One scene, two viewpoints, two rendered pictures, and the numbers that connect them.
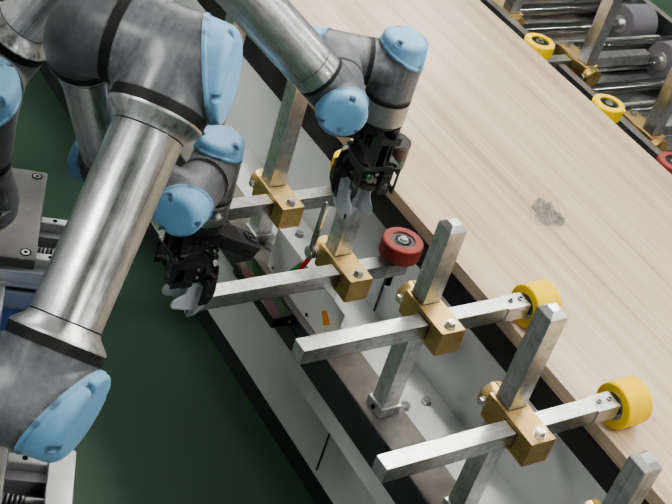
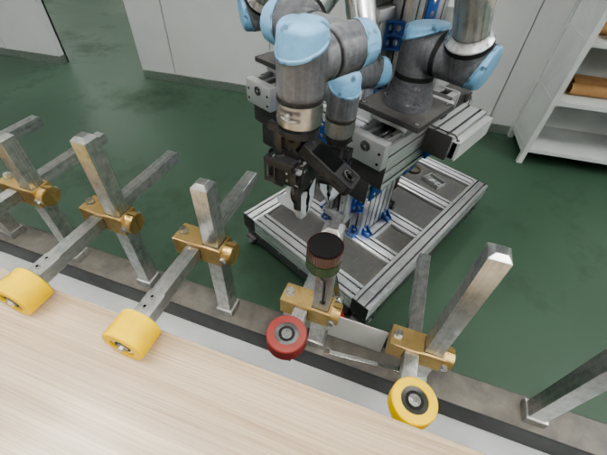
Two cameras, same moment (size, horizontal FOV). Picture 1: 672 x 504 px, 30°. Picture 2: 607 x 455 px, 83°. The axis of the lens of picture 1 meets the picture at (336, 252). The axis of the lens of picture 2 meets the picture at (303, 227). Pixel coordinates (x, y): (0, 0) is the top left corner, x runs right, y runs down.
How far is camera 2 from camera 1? 232 cm
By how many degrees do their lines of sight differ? 93
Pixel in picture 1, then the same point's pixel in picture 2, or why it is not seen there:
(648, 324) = not seen: outside the picture
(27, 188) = (408, 118)
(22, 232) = (377, 105)
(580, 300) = (88, 431)
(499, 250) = (207, 422)
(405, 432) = (205, 303)
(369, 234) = not seen: hidden behind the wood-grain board
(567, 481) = not seen: hidden behind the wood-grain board
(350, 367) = (266, 320)
